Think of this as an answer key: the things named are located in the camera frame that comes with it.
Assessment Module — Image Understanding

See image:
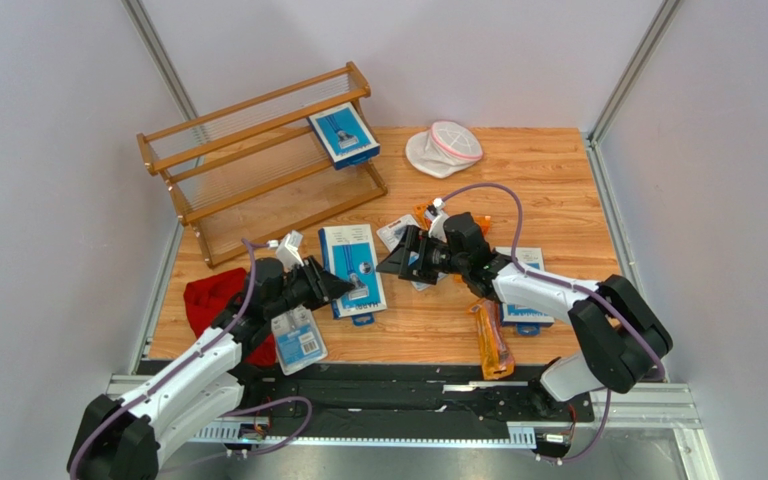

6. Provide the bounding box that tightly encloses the orange bic razor bag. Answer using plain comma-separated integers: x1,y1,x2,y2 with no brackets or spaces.
472,215,492,235
414,198,449,236
468,299,516,381

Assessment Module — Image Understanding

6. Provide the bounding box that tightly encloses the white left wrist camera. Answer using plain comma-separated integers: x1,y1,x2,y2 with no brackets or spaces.
275,230,304,271

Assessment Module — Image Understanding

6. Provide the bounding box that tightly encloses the wooden two-tier shelf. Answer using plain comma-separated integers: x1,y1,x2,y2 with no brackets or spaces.
136,62,388,268

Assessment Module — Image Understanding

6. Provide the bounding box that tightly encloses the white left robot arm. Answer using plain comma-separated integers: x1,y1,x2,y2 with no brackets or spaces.
66,256,354,479

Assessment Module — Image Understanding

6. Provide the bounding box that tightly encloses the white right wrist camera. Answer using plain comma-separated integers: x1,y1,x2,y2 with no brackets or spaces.
423,198,449,242

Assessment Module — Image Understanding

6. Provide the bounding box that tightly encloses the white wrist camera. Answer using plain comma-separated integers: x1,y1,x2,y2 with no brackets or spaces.
423,198,449,242
275,230,304,271

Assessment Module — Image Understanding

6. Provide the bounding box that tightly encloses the small blue Harry's razor box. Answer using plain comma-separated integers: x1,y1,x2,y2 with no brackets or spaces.
499,247,555,336

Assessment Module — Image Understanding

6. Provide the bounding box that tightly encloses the Gillette razor blister pack front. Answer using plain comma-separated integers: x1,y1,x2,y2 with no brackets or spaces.
271,306,328,376

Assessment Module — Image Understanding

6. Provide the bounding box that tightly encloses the Gillette razor blister pack centre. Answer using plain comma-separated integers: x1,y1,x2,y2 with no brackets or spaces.
376,214,451,287

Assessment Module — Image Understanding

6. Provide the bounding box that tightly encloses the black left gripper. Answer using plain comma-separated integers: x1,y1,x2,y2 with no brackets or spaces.
266,255,355,320

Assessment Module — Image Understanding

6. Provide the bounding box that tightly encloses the large blue Harry's razor box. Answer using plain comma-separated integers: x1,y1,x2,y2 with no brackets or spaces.
318,224,387,327

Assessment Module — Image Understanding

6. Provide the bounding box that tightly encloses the orange Bic razor bag left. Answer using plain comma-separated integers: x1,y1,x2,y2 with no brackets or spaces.
414,198,449,236

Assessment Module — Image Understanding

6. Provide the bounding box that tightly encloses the aluminium frame rail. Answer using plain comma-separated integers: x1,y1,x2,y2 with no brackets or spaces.
68,364,716,479

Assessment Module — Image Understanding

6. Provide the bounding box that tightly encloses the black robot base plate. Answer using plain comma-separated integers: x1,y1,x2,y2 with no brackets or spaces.
232,363,596,443

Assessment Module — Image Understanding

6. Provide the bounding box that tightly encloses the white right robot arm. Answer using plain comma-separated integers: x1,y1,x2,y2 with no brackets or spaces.
376,213,673,407

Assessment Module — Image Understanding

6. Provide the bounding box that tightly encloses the red cloth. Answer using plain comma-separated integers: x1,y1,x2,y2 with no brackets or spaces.
183,268,277,367

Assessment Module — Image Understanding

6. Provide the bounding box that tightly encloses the blue Harry's box on shelf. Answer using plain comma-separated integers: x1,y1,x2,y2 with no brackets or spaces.
307,102,381,170

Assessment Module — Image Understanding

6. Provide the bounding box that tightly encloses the gillette razor blister pack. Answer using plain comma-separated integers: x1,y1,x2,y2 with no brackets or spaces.
376,214,451,287
271,306,328,376

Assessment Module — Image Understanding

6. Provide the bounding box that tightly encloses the white mesh laundry bag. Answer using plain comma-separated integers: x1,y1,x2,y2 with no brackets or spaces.
405,120,484,179

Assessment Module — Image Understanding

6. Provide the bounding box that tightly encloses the orange Bic razor bag right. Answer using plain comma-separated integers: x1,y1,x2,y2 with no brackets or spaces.
472,215,492,235

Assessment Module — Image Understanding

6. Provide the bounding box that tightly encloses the orange Bic razor bag front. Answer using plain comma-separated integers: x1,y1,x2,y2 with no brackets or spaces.
468,299,516,381

